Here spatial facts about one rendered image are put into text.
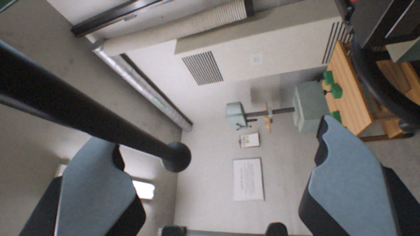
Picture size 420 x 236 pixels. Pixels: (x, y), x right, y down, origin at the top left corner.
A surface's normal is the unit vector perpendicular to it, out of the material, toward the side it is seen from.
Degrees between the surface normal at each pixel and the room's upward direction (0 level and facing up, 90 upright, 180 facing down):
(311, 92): 90
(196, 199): 90
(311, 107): 90
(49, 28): 180
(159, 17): 90
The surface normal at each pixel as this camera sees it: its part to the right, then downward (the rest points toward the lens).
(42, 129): 0.95, -0.12
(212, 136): -0.32, -0.44
